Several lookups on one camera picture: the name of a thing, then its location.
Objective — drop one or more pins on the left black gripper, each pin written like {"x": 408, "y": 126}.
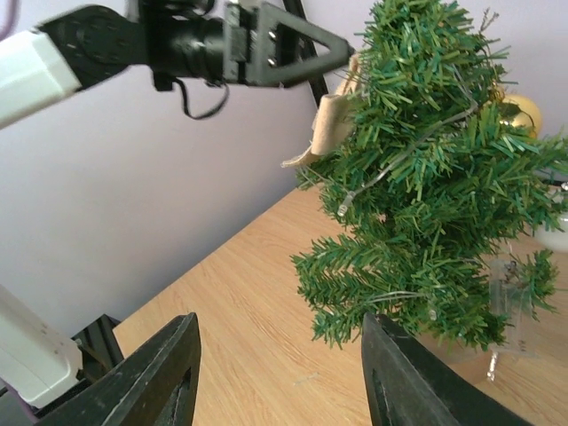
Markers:
{"x": 285, "y": 50}

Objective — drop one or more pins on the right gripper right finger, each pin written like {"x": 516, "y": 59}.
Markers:
{"x": 406, "y": 384}

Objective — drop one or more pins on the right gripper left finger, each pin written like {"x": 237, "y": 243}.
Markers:
{"x": 156, "y": 385}

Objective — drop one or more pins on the burlap bow ornament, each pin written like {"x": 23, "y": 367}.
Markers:
{"x": 332, "y": 123}

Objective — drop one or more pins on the clear battery box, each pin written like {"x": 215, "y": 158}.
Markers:
{"x": 511, "y": 298}

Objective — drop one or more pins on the small green christmas tree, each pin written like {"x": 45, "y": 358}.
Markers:
{"x": 502, "y": 173}

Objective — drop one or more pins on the white ball ornament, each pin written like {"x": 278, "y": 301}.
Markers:
{"x": 552, "y": 238}

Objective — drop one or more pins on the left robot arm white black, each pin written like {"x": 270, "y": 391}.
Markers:
{"x": 133, "y": 143}

